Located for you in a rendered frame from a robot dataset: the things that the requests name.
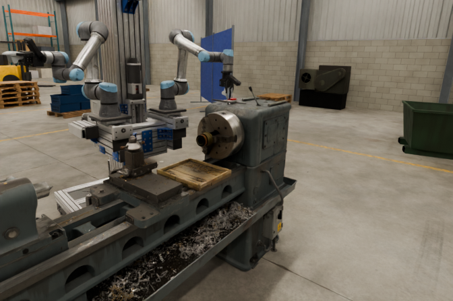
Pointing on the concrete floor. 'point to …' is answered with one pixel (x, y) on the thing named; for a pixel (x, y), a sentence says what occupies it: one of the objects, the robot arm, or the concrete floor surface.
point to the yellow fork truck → (16, 73)
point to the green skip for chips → (427, 129)
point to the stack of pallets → (17, 97)
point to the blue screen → (209, 43)
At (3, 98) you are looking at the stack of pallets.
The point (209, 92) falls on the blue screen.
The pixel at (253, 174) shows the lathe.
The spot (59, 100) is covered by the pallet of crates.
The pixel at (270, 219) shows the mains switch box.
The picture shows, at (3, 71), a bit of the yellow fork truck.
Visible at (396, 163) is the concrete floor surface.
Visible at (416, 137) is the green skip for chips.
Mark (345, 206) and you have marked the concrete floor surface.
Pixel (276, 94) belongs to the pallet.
